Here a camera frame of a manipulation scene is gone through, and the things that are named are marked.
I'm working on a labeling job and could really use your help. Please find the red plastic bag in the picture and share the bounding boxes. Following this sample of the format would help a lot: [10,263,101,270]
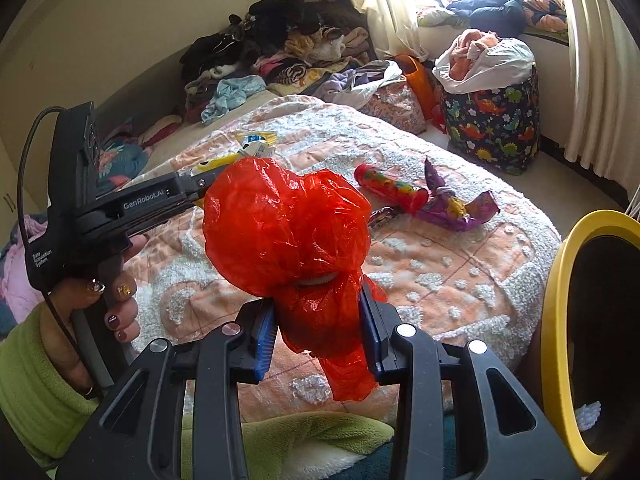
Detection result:
[203,157,387,401]

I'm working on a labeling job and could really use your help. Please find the purple foil snack wrapper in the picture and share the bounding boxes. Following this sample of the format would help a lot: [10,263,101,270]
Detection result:
[413,158,500,232]

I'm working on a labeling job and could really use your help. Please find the brown candy wrapper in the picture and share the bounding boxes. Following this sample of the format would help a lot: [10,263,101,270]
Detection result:
[368,206,402,230]

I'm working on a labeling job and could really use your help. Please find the white foam net bundle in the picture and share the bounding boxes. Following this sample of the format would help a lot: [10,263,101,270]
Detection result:
[574,401,602,432]

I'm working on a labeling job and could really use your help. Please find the yellow rimmed black trash bin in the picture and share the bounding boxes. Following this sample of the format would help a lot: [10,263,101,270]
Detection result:
[540,209,639,479]

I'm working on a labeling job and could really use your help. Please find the peach white patterned bedspread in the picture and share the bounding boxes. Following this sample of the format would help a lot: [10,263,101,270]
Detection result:
[125,96,560,422]

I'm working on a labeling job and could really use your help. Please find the light blue garment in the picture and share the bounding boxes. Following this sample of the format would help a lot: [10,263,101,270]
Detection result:
[201,75,267,125]

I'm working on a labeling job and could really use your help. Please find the red cylindrical snack tube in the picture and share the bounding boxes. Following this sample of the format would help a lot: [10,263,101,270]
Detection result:
[354,164,430,214]

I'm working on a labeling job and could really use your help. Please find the pile of clothes on bed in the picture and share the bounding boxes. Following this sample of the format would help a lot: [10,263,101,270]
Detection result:
[179,0,376,122]

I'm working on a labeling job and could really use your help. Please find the dinosaur print laundry basket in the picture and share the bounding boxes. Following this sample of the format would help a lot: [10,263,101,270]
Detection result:
[440,68,540,174]

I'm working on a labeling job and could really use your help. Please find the cream curtain right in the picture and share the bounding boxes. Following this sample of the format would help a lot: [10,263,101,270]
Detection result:
[564,0,639,196]

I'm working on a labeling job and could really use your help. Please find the cream curtain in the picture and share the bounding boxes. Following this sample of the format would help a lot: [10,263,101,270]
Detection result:
[350,0,428,61]
[564,0,639,196]

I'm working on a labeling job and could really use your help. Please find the floral fabric bag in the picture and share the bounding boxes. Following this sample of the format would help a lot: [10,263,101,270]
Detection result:
[359,80,427,134]

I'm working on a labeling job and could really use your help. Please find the orange bag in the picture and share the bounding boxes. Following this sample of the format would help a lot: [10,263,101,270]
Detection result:
[395,53,437,119]

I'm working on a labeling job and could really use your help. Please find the white plastic bag of clothes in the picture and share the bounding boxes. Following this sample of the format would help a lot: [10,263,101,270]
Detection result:
[432,28,535,94]

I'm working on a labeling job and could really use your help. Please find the cream curtain left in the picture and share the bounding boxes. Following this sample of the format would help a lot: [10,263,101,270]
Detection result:
[350,0,428,61]

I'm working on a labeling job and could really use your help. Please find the clothes on window sill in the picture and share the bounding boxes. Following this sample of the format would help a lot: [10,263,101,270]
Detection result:
[416,0,568,42]

